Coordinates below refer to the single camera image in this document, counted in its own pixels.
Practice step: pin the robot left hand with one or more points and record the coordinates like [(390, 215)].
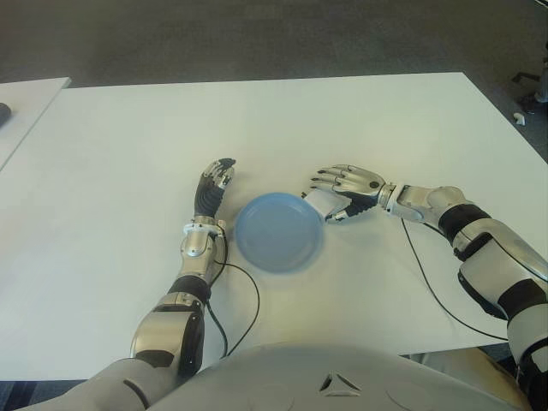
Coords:
[(207, 199)]

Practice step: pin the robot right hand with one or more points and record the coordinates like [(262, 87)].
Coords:
[(359, 184)]

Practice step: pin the white square charger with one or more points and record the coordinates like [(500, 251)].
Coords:
[(325, 202)]

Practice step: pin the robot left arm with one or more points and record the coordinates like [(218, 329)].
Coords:
[(164, 325)]

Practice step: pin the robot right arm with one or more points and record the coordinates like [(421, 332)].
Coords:
[(492, 252)]

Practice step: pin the blue round plate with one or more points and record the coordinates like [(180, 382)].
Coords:
[(278, 235)]

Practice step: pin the white paper scrap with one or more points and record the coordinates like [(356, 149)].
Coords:
[(519, 118)]

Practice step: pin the black office chair base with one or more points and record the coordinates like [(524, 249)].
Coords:
[(525, 78)]

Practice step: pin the grey robot torso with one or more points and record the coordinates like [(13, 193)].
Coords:
[(299, 377)]

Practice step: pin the black cylindrical object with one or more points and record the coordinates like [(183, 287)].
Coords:
[(4, 114)]

